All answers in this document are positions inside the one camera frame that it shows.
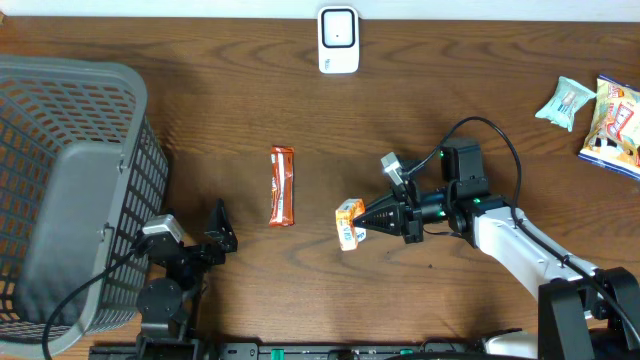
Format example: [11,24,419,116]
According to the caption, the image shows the small orange snack packet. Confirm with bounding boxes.
[335,198,366,251]

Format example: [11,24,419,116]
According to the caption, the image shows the long orange snack bar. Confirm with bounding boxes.
[269,146,295,227]

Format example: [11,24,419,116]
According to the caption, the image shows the light green wet wipes pack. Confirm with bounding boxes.
[535,76,596,132]

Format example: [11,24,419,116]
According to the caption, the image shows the cream snack bag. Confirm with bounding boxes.
[578,75,639,181]

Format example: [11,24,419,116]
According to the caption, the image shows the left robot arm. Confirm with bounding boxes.
[134,199,238,359]

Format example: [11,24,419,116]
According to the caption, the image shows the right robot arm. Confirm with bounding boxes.
[352,138,639,359]

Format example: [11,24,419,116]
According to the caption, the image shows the white barcode scanner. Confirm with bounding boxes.
[317,6,360,74]

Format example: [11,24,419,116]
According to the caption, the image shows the grey plastic shopping basket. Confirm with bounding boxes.
[1,55,169,359]

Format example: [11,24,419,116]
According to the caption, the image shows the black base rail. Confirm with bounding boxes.
[88,342,490,360]

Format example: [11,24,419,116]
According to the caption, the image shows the black left camera cable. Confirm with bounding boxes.
[40,247,141,360]

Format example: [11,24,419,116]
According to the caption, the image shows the black camera cable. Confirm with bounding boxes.
[402,116,640,346]
[40,247,141,360]

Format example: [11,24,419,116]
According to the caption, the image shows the black right camera cable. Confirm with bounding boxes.
[402,116,640,346]

